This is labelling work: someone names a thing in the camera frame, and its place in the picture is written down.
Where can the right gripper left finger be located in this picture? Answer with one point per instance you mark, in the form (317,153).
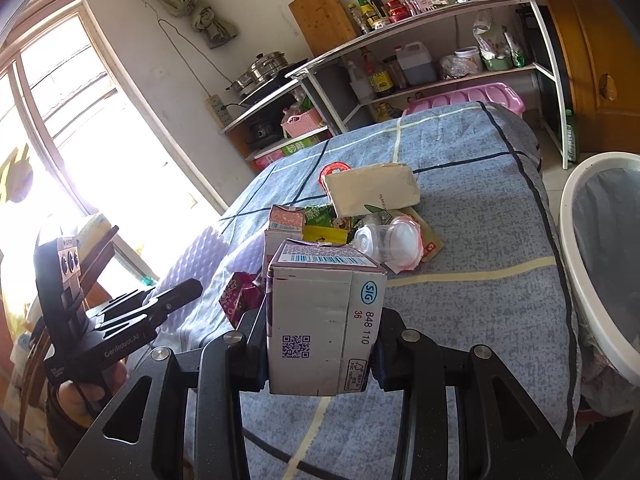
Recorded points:
(233,363)

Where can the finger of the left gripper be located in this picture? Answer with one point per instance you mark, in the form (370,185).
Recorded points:
(154,311)
(123,304)

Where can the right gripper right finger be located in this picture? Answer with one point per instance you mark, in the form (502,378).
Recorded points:
(407,361)

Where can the magenta snack wrapper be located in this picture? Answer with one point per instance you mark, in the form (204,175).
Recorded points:
(242,293)

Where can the purple white milk carton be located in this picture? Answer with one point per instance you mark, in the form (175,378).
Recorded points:
(324,310)

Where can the clear plastic cup pink lid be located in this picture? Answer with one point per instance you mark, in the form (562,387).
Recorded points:
(398,244)

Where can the pink milk carton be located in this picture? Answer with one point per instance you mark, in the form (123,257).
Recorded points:
(284,222)

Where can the yellow snack bag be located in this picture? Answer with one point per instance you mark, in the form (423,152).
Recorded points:
(324,235)

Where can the green snack bag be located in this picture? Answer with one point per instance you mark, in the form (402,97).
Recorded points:
(320,215)

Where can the beige paper bag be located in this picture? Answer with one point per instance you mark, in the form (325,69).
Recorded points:
(356,192)

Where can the red round jelly cup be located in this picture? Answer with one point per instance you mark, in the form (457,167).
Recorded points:
(331,168)

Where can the white trash bin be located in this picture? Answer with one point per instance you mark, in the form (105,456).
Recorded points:
(621,355)

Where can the person's left hand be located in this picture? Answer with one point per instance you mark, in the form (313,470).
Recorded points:
(73,398)

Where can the blue plaid tablecloth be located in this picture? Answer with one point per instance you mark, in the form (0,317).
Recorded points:
(498,281)

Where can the white power strip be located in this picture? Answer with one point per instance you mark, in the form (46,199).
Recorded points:
(218,111)

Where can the pink plastic basket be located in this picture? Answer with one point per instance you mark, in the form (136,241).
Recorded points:
(296,123)

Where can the low white side shelf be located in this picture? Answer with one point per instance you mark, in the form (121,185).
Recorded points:
(257,133)

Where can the black induction cooker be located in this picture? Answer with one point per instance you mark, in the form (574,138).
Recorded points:
(264,90)

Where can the stainless steel steamer pot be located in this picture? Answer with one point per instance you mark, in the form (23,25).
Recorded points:
(263,69)

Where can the clear bin liner bag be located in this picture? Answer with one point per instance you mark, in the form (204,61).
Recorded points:
(606,226)

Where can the white vinegar bottle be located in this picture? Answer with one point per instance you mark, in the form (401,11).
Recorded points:
(360,83)

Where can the soy sauce bottle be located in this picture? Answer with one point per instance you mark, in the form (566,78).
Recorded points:
(377,74)

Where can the green glass bottle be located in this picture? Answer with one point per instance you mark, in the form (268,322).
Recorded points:
(572,137)

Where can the white oil jug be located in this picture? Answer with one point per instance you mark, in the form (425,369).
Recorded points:
(416,62)

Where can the white plastic tub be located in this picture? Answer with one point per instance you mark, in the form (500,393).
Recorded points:
(471,55)

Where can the wooden cutting board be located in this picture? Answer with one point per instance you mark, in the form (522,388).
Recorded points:
(324,24)

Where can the hanging grey-green cloth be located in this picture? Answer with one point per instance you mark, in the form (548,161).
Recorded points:
(216,31)

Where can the white metal shelf rack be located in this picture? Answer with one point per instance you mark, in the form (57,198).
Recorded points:
(442,31)

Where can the wooden door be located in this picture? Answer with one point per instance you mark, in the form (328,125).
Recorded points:
(602,62)

